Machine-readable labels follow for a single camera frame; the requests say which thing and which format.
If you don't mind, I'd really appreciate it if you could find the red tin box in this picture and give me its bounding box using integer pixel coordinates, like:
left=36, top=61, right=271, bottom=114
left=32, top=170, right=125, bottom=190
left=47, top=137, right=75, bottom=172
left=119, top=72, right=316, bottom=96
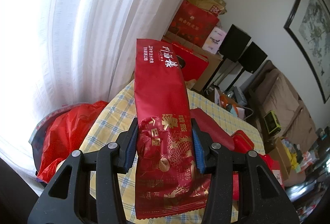
left=232, top=130, right=255, bottom=154

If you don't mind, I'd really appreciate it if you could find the red snack packet gold print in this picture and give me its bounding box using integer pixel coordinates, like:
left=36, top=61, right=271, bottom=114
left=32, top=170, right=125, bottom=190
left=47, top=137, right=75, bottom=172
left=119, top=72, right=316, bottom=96
left=134, top=39, right=210, bottom=219

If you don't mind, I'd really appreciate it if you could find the white pink small box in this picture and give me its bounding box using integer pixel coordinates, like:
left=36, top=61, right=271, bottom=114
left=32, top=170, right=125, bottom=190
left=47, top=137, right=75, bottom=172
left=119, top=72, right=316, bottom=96
left=202, top=27, right=226, bottom=54

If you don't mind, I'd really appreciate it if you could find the green black portable device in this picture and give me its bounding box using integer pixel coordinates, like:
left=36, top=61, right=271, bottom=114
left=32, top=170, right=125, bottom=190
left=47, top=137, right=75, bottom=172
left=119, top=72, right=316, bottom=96
left=263, top=110, right=281, bottom=136

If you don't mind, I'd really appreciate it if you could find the yellow blue checked tablecloth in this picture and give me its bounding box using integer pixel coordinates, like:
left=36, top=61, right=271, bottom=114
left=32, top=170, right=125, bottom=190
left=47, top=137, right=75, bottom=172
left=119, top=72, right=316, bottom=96
left=80, top=81, right=265, bottom=223

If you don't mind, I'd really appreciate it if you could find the white sheer curtain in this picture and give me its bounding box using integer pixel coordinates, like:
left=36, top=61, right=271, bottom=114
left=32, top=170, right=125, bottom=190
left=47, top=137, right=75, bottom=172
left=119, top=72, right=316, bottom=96
left=1, top=0, right=182, bottom=195

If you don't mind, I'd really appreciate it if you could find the red plastic bag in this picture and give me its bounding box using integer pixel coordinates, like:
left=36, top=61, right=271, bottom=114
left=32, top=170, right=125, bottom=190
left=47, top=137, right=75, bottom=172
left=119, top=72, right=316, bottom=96
left=37, top=100, right=107, bottom=183

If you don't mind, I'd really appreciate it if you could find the red collection gift box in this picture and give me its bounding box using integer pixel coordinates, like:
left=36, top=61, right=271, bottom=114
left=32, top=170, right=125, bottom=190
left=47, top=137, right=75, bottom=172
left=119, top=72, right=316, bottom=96
left=172, top=42, right=209, bottom=81

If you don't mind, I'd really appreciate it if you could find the framed ink tree painting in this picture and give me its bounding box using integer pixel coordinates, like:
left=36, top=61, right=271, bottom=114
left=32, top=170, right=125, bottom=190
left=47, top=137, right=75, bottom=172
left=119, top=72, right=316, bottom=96
left=284, top=0, right=329, bottom=103

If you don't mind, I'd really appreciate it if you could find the brown sofa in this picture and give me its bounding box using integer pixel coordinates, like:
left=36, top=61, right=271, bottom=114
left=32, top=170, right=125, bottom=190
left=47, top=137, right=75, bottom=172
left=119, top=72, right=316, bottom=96
left=245, top=60, right=318, bottom=148

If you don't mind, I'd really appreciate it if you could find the black speaker on stand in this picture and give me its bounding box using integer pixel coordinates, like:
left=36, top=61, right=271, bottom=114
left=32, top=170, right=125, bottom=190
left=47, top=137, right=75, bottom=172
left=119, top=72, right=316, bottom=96
left=225, top=42, right=267, bottom=92
left=202, top=24, right=251, bottom=92

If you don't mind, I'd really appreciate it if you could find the cardboard box with items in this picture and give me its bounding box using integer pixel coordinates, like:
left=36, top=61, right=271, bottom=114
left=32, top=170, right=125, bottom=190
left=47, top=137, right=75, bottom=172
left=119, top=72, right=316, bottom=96
left=267, top=137, right=318, bottom=187

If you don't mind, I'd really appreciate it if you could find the brown cardboard box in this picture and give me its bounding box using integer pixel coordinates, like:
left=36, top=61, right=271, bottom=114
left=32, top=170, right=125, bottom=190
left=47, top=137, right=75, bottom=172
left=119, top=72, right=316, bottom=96
left=162, top=31, right=222, bottom=92

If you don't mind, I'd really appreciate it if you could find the dark red gift box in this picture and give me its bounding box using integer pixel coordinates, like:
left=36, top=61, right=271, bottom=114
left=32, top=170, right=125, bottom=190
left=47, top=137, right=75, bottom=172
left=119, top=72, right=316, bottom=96
left=168, top=0, right=219, bottom=47

